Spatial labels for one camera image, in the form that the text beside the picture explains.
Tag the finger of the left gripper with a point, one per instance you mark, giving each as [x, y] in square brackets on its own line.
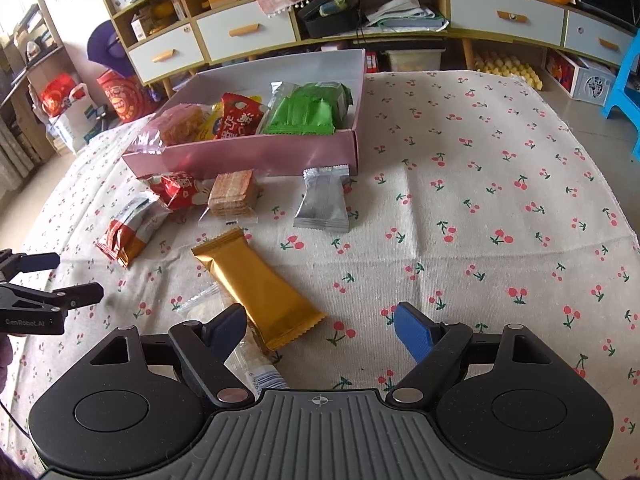
[12, 263]
[69, 298]

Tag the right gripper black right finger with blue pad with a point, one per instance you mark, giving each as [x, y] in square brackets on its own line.
[437, 349]

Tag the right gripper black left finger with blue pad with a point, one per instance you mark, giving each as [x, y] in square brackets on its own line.
[202, 349]

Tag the clear rice cracker pack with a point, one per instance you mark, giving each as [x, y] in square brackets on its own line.
[247, 361]

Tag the gold foil snack bar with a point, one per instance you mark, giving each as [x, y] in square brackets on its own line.
[279, 313]

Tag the red snack packet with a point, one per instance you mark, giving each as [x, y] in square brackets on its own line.
[179, 190]
[242, 116]

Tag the orange wafer pack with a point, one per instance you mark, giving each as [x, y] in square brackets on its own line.
[233, 194]

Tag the silver foil packet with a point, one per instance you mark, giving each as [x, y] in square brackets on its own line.
[323, 205]

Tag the green snack bag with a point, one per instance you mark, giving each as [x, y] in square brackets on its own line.
[314, 109]

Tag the white shopping bag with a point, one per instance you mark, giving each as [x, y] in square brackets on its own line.
[79, 121]

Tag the cherry print cloth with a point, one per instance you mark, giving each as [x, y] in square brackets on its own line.
[473, 201]

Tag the pink translucent snack bag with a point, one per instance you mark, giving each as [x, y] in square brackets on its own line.
[177, 125]

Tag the yellow snack packet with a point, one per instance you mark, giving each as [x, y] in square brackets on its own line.
[209, 129]

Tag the purple hat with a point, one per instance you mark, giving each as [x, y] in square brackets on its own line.
[104, 48]

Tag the pink cardboard box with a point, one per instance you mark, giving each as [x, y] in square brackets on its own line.
[279, 155]

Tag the clear plastic storage bin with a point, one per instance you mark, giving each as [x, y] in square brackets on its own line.
[412, 60]

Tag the yellow egg tray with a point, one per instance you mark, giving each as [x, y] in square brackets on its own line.
[506, 65]

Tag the white patterned storage box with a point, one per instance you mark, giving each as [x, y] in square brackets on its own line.
[582, 80]

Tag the blue plastic stool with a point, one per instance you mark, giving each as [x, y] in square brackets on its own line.
[623, 98]

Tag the wooden drawer cabinet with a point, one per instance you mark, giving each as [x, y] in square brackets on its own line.
[162, 38]

